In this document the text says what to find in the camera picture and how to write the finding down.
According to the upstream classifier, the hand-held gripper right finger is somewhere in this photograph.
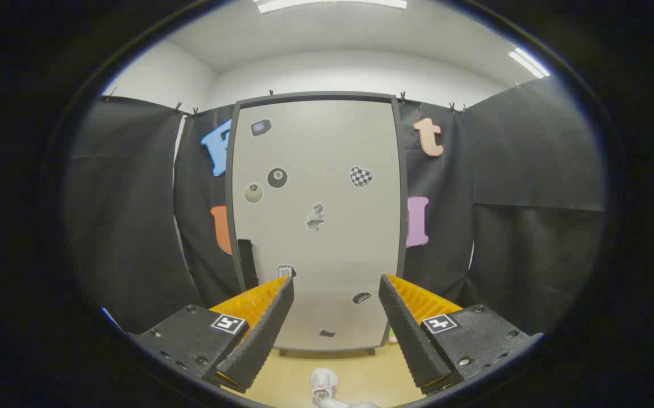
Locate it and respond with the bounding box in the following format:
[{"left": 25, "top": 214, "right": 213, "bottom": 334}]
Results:
[{"left": 379, "top": 274, "right": 544, "bottom": 396}]

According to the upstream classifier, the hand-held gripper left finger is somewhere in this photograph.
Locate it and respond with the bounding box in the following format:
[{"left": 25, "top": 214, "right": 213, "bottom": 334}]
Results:
[{"left": 128, "top": 275, "right": 295, "bottom": 394}]

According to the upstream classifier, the white shoe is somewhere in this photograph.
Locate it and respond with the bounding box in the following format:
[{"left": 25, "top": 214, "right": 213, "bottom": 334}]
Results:
[{"left": 311, "top": 368, "right": 339, "bottom": 406}]

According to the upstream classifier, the grey shoe cabinet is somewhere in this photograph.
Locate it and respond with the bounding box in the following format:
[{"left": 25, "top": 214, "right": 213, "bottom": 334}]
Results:
[{"left": 226, "top": 91, "right": 410, "bottom": 356}]

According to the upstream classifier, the light grey shoe cabinet door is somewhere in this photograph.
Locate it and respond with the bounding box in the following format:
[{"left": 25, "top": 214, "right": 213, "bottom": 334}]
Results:
[{"left": 233, "top": 100, "right": 402, "bottom": 351}]

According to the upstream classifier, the black backdrop cloth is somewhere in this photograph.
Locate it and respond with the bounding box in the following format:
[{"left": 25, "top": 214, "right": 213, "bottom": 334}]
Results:
[{"left": 66, "top": 76, "right": 608, "bottom": 335}]

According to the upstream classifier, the double ceiling light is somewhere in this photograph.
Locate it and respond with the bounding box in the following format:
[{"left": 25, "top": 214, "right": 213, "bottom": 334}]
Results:
[{"left": 508, "top": 48, "right": 550, "bottom": 79}]

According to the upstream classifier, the long ceiling light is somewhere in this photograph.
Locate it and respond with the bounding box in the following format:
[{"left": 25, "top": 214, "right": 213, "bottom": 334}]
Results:
[{"left": 255, "top": 0, "right": 408, "bottom": 14}]

